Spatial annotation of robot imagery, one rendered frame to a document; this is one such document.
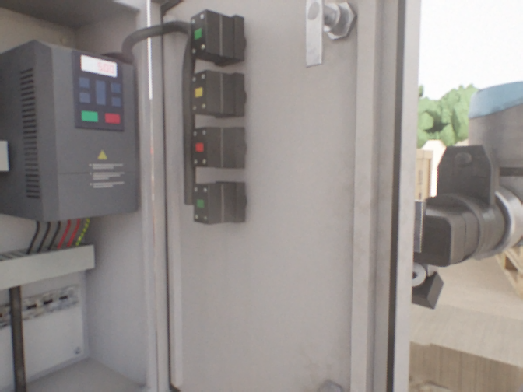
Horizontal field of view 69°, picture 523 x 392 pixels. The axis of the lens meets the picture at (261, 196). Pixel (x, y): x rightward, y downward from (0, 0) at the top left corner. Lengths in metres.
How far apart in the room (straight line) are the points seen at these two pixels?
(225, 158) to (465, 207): 0.25
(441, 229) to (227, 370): 0.32
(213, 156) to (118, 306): 0.39
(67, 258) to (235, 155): 0.36
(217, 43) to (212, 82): 0.04
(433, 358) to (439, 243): 1.31
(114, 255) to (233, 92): 0.39
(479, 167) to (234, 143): 0.27
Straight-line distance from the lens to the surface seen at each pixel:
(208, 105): 0.40
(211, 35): 0.42
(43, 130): 0.55
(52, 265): 0.67
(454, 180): 0.49
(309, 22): 0.34
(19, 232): 0.71
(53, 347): 0.78
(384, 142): 0.32
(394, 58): 0.33
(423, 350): 1.67
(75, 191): 0.54
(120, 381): 0.75
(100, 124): 0.56
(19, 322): 0.69
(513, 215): 0.50
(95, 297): 0.77
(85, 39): 0.76
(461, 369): 1.67
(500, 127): 0.57
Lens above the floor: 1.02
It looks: 5 degrees down
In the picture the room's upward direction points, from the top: straight up
